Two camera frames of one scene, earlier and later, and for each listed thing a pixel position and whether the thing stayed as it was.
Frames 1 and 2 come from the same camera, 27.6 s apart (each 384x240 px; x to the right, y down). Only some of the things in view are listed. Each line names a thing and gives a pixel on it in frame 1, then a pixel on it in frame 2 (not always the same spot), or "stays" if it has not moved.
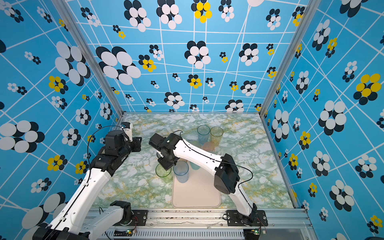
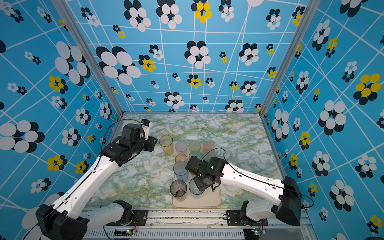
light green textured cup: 195,143 stays
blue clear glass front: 181,170 stays
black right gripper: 166,166 to 200,187
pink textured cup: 209,146 stays
